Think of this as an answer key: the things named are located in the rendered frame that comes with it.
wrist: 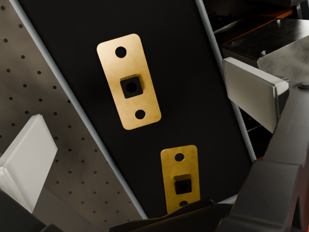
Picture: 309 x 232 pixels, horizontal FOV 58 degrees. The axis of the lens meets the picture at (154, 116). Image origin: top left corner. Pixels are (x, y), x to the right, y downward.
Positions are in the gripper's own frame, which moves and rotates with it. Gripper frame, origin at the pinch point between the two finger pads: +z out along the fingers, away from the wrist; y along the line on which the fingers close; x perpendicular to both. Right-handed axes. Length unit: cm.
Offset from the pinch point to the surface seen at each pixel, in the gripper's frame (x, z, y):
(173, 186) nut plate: -11.9, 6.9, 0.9
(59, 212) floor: -95, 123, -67
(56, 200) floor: -85, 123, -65
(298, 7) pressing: -0.5, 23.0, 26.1
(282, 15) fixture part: -3.4, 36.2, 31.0
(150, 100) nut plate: -2.0, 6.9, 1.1
